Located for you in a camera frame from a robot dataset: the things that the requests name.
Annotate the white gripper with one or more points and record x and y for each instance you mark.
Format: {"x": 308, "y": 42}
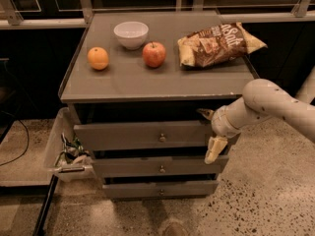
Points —
{"x": 220, "y": 124}

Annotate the grey top drawer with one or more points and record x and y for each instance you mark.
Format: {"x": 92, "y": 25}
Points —
{"x": 141, "y": 135}

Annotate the grey drawer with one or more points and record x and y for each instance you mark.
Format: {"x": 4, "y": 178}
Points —
{"x": 141, "y": 135}
{"x": 158, "y": 166}
{"x": 160, "y": 189}

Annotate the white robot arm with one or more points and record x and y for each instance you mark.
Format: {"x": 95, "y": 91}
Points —
{"x": 261, "y": 99}

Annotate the grey middle drawer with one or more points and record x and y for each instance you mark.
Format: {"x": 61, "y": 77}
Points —
{"x": 158, "y": 166}

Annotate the grey bottom drawer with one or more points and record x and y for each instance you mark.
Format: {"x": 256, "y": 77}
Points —
{"x": 160, "y": 189}

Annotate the grey drawer cabinet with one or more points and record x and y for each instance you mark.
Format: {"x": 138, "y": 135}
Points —
{"x": 129, "y": 91}

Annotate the brown chip bag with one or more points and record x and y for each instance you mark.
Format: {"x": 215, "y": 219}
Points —
{"x": 218, "y": 44}

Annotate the red apple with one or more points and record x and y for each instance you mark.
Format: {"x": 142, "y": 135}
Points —
{"x": 154, "y": 54}

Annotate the white ceramic bowl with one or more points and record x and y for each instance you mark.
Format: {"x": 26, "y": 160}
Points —
{"x": 131, "y": 35}

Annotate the orange fruit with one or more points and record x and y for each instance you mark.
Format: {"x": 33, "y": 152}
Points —
{"x": 98, "y": 58}

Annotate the clutter inside plastic bin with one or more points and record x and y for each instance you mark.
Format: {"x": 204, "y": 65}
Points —
{"x": 72, "y": 153}

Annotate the metal railing frame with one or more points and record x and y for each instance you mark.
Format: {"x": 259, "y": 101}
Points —
{"x": 31, "y": 14}

